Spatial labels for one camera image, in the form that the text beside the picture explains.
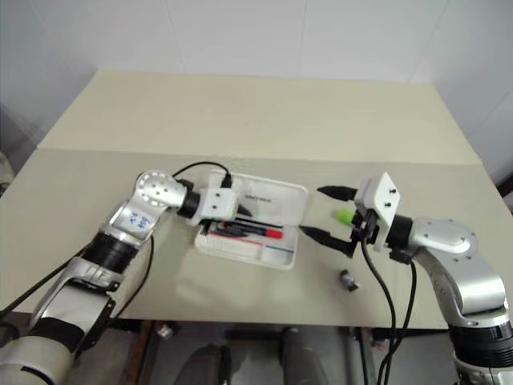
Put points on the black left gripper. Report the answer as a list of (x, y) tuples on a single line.
[(211, 228)]

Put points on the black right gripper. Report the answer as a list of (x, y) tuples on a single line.
[(365, 226)]

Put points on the green marker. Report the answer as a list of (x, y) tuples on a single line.
[(344, 216)]

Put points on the red capped black marker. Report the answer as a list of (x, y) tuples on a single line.
[(256, 231)]

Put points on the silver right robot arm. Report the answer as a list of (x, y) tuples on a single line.
[(445, 240)]

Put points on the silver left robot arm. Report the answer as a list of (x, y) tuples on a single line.
[(158, 194)]

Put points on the slim black marker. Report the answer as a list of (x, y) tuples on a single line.
[(256, 221)]

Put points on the white plastic pencil case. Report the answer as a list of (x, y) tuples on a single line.
[(276, 206)]

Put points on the small dark grey clip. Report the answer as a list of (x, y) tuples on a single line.
[(348, 279)]

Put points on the small white block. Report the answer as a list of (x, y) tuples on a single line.
[(166, 330)]

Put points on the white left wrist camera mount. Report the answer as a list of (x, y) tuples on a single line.
[(218, 200)]

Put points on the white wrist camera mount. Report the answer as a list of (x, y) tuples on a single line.
[(218, 200), (378, 200)]

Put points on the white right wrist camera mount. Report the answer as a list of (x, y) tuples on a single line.
[(378, 200)]

